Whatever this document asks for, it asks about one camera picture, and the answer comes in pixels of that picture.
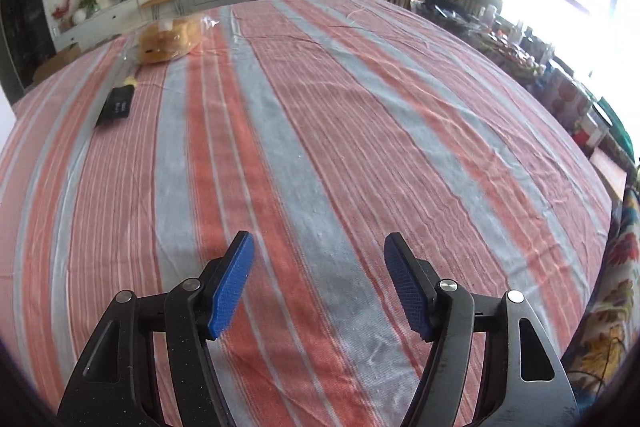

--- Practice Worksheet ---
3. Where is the red flower arrangement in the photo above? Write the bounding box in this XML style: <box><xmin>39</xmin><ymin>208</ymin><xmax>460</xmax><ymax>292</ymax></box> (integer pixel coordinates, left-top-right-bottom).
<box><xmin>51</xmin><ymin>0</ymin><xmax>73</xmax><ymax>30</ymax></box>

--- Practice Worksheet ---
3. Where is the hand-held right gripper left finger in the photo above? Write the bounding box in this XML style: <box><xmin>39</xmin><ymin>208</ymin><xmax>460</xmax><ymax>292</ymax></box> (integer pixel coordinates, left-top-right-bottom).
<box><xmin>56</xmin><ymin>230</ymin><xmax>256</xmax><ymax>427</ymax></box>

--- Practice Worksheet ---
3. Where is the bagged bread loaf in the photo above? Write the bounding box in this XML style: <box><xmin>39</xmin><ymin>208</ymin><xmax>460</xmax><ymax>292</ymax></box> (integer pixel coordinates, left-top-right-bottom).
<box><xmin>137</xmin><ymin>16</ymin><xmax>206</xmax><ymax>66</ymax></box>

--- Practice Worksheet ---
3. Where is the floral patterned cloth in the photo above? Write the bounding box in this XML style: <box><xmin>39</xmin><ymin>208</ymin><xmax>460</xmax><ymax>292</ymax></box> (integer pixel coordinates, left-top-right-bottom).
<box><xmin>562</xmin><ymin>187</ymin><xmax>640</xmax><ymax>408</ymax></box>

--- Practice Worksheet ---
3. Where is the brown cardboard box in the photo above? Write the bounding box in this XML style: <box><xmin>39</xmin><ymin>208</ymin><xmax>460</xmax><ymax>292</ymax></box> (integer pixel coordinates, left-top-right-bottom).
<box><xmin>32</xmin><ymin>43</ymin><xmax>82</xmax><ymax>85</ymax></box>

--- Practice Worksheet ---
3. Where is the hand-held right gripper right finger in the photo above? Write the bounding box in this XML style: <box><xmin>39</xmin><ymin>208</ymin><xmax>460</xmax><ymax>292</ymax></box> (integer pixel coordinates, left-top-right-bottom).
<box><xmin>383</xmin><ymin>232</ymin><xmax>577</xmax><ymax>427</ymax></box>

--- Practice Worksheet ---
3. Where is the black display cabinet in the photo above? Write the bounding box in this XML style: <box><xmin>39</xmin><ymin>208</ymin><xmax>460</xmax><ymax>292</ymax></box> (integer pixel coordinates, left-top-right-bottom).
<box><xmin>0</xmin><ymin>0</ymin><xmax>56</xmax><ymax>92</ymax></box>

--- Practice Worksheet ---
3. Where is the striped red grey tablecloth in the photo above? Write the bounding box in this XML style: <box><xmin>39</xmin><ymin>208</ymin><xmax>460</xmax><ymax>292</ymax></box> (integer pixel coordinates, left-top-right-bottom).
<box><xmin>0</xmin><ymin>0</ymin><xmax>613</xmax><ymax>427</ymax></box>

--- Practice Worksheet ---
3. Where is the row of jars and bottles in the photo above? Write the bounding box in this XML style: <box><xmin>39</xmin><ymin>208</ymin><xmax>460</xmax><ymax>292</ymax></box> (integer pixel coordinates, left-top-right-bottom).
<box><xmin>412</xmin><ymin>0</ymin><xmax>638</xmax><ymax>158</ymax></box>

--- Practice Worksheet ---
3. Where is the long black snack packet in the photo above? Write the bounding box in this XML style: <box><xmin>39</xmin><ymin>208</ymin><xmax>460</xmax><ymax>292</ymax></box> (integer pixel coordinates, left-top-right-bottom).
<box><xmin>94</xmin><ymin>49</ymin><xmax>138</xmax><ymax>129</ymax></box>

